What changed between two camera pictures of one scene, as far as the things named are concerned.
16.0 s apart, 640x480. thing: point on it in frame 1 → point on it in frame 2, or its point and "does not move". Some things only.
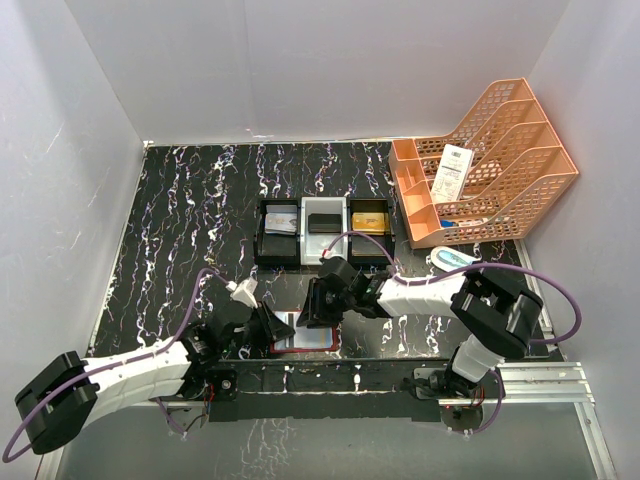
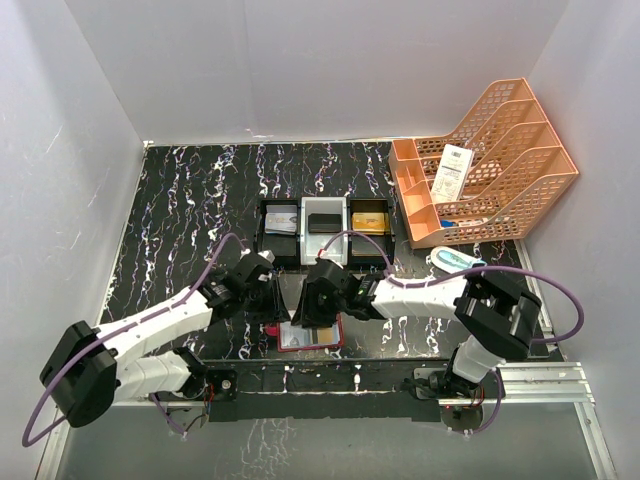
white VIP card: (281, 219) does not move
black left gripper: (270, 324) → (276, 311)
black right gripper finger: (333, 312) does not move
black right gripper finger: (312, 314) does not move
